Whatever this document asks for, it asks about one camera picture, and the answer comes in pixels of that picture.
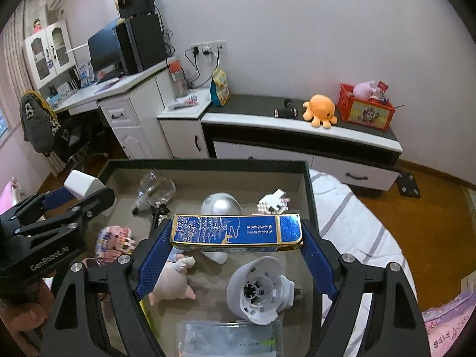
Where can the blue yellow snack bag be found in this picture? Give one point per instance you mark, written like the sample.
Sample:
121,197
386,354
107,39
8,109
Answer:
220,87

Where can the white wall power outlet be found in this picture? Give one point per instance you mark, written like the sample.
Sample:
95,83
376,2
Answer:
208,46

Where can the person's left hand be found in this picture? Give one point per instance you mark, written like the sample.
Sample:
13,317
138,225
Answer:
22,316

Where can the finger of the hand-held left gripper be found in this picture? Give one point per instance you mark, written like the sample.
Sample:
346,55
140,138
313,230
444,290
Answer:
95,202
55,197

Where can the pink plush toy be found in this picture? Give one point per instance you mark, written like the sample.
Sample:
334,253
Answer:
363,89

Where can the pale striped curtain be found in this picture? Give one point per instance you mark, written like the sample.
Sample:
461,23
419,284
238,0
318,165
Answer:
15,55

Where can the small printed packet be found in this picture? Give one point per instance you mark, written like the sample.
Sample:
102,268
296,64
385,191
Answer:
184,103

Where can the small black device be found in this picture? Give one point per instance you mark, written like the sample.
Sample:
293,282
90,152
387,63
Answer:
285,110

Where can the grey patterned backpack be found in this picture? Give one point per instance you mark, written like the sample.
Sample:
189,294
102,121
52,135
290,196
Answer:
37,122

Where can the white radiator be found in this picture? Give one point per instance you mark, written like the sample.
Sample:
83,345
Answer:
56,164

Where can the red printed crate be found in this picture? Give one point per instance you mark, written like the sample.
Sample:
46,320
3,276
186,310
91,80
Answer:
366,113

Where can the clear plastic packet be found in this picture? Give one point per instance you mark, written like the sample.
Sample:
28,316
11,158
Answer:
223,342

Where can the pink blanket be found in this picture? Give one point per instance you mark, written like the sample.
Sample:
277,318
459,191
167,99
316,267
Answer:
8,193

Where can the black computer tower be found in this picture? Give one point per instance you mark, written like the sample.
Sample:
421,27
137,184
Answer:
143,44

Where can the white lamp socket housing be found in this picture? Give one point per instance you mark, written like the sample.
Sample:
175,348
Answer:
256,290

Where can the white glass-door cabinet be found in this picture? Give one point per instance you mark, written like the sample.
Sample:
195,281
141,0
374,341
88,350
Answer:
50,55

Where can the white striped bed sheet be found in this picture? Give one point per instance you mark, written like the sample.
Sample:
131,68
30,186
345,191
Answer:
357,230

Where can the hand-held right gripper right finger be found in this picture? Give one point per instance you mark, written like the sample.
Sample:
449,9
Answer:
319,264

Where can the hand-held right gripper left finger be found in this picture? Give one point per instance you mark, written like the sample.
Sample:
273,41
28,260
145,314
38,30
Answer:
154,264

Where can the small pink doll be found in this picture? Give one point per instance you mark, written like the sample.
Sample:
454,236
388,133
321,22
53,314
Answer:
37,26

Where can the white computer desk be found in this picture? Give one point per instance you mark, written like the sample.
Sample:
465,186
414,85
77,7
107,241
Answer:
130,126

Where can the small white cabinet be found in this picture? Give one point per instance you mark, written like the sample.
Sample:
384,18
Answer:
182,134

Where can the white building block model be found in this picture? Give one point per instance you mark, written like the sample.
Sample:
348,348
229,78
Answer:
273,202

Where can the low black white cabinet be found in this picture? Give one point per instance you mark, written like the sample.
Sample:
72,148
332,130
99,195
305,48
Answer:
260,126

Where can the pink pig plush doll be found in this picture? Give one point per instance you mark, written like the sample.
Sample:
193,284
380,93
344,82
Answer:
171,282

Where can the black computer monitor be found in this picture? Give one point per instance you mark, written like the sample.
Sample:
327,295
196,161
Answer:
104,48

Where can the orange octopus plush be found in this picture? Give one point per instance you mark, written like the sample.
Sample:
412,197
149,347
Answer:
319,110

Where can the blue white carton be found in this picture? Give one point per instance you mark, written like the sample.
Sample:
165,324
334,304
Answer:
84,70

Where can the colourful patterned pouch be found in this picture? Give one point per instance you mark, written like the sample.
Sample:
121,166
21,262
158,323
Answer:
115,243

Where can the yellow plastic object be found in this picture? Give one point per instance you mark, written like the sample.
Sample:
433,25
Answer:
147,316

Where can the clear bottle orange cap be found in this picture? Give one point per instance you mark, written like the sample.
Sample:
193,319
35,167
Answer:
178,80

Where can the purple printed quilt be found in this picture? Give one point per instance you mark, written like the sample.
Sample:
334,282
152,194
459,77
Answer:
452,323

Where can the blue rectangular box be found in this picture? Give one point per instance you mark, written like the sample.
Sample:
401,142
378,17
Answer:
230,232

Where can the grey shallow storage box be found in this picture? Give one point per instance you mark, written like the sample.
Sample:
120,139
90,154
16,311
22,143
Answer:
223,178

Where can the small white box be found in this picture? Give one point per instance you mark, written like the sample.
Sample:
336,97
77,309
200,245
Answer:
81,185

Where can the silver white dome lamp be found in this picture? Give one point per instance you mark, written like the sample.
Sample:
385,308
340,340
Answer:
221,204

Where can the clear plastic bottle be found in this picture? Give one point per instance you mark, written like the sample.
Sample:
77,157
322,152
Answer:
156,189

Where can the black speaker box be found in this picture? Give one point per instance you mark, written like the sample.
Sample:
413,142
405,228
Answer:
135,2

